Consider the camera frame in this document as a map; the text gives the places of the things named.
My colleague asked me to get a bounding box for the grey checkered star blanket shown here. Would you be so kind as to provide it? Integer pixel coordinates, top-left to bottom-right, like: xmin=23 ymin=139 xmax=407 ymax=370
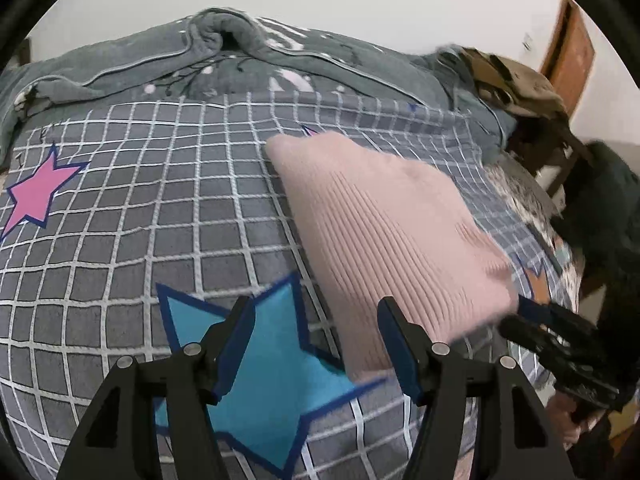
xmin=1 ymin=93 xmax=578 ymax=479

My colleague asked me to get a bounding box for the dark green garment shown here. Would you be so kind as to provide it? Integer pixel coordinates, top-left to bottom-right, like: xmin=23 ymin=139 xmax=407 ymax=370
xmin=551 ymin=141 xmax=639 ymax=283

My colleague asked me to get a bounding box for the pink knit sweater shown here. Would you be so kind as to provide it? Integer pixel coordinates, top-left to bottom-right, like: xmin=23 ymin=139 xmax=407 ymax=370
xmin=266 ymin=131 xmax=518 ymax=382

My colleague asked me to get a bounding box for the grey fleece quilt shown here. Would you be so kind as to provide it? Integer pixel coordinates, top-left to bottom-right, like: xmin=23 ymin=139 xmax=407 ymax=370
xmin=1 ymin=8 xmax=516 ymax=164

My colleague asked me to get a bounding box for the brown wooden door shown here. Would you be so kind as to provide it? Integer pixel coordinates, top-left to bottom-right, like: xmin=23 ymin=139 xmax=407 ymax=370
xmin=540 ymin=0 xmax=596 ymax=116

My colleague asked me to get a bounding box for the brown clothes pile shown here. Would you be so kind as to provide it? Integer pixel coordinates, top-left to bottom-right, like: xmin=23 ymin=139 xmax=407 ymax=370
xmin=462 ymin=48 xmax=568 ymax=119

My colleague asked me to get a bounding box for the person's right hand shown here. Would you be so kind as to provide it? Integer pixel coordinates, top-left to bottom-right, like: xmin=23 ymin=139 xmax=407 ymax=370
xmin=546 ymin=391 xmax=604 ymax=451

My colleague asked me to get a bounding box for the floral bed sheet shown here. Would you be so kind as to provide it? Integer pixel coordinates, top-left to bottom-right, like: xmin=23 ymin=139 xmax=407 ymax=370
xmin=484 ymin=159 xmax=558 ymax=232

